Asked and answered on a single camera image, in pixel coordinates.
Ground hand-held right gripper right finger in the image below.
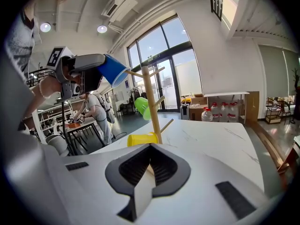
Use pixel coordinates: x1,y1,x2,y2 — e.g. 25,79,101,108
136,143,270,225

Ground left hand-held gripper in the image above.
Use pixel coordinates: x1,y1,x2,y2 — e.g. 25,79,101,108
46,46,106,98

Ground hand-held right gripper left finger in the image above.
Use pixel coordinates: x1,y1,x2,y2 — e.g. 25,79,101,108
58,143,151,225

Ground blue plastic cup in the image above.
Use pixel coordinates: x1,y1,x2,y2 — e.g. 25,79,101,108
97,54,131,89

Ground yellow plastic cup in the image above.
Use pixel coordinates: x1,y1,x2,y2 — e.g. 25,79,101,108
127,132,162,147

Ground green plastic cup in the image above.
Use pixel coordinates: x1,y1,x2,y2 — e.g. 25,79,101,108
134,97,152,121

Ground wooden cup tree stand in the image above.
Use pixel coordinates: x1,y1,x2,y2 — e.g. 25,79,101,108
125,66,175,145

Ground person's left forearm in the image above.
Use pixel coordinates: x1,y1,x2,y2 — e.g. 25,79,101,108
22,75,63,120

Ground white chair black legs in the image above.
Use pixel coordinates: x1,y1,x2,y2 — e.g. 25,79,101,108
45,135,70,157

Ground thin wrist band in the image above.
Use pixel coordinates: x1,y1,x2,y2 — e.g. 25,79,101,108
38,78,52,100

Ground white table with clutter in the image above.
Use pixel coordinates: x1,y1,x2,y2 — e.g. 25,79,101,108
58,120,106,154

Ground ceiling air conditioner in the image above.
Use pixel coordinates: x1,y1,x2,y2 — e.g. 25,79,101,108
100,0,139,23

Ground person's body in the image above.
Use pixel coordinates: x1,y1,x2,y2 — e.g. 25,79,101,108
4,0,94,82

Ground clear water jug red label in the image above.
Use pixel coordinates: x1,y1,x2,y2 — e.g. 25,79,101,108
210,102,221,122
201,107,213,122
220,102,229,123
227,101,239,123

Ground black-framed glass doors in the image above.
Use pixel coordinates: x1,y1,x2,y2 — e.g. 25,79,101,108
126,14,203,113

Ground white portable air cooler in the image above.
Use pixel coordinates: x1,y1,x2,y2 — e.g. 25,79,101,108
180,103,190,120

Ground cardboard box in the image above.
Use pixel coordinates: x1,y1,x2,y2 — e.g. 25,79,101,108
189,97,209,121

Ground white shelf table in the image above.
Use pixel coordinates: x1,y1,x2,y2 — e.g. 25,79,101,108
203,91,250,98

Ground white wire rack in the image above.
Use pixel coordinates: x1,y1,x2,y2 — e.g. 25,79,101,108
32,99,73,140

